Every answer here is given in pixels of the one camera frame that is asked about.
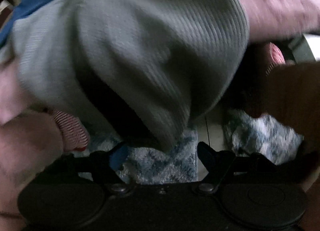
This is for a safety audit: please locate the pink dog print blanket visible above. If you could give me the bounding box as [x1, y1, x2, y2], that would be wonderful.
[1, 0, 319, 230]

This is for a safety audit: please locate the grey blue waffle sweater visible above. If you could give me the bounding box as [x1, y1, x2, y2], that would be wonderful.
[1, 0, 249, 152]

